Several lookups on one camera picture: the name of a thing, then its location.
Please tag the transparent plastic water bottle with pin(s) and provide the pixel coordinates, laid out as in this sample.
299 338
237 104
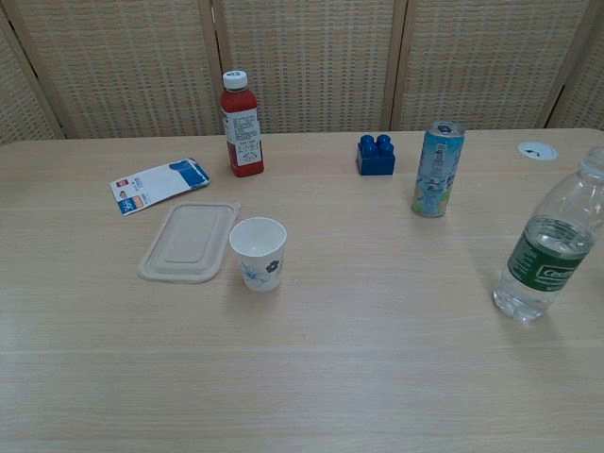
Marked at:
542 264

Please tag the white paper cup blue flowers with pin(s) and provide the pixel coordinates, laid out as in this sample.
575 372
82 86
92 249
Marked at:
259 269

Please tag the red juice bottle white cap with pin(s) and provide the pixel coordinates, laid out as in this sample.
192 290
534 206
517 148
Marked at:
241 141

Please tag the blue toy building block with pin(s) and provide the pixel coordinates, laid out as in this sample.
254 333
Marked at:
375 160

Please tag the beige pulp container lid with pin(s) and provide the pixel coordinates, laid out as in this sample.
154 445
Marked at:
189 240

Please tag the blue printed drink can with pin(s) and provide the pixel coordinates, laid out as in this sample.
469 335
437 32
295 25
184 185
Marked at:
436 174

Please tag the white and blue tissue packet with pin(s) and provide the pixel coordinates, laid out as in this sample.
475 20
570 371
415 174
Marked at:
156 184

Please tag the woven wooden folding screen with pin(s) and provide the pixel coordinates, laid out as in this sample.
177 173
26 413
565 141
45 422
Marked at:
302 61

